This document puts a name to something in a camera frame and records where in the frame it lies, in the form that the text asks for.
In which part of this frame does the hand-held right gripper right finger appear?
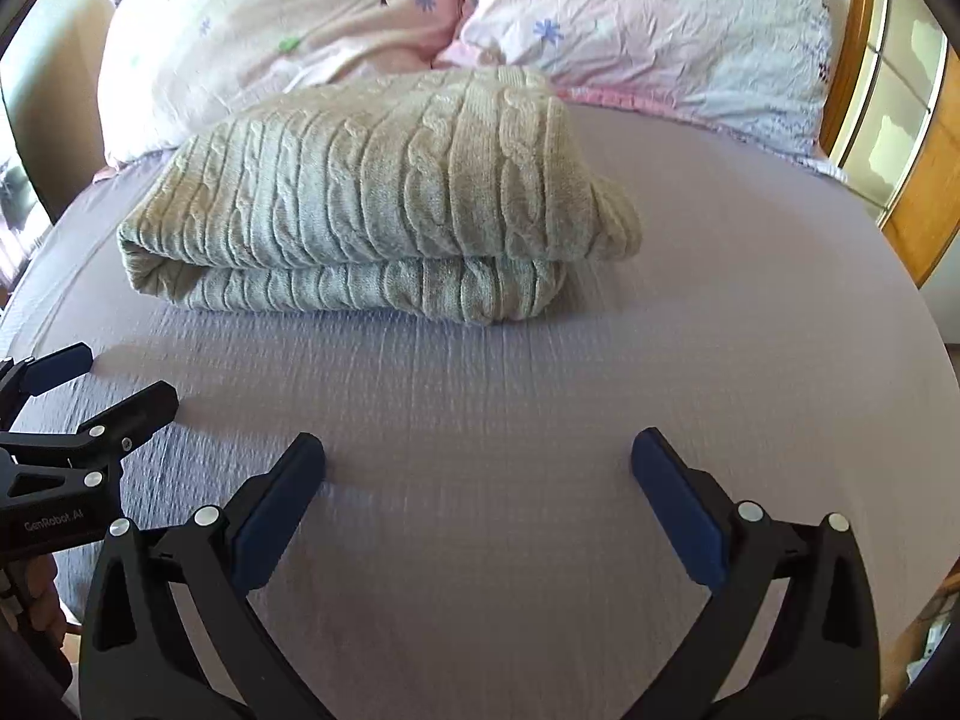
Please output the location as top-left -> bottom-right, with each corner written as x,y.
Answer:
628,427 -> 883,720

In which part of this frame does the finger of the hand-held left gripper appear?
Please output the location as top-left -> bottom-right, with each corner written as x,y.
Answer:
0,342 -> 95,416
0,381 -> 181,488

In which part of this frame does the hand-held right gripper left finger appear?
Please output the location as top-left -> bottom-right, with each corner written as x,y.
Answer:
78,432 -> 336,720

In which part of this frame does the beige cable-knit sweater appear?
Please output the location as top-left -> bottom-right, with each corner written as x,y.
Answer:
116,66 -> 644,326

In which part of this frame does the person's left hand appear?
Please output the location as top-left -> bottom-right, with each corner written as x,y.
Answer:
21,552 -> 76,647

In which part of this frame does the lavender bed sheet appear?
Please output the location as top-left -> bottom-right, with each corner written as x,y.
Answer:
0,101 -> 952,720

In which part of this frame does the pink tree print pillow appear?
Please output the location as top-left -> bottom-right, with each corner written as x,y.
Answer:
97,0 -> 477,167

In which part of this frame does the wooden headboard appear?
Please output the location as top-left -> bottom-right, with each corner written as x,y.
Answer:
832,0 -> 960,290
817,0 -> 878,158

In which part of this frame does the pink floral pillow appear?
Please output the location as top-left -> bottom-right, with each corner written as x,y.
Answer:
433,0 -> 837,166

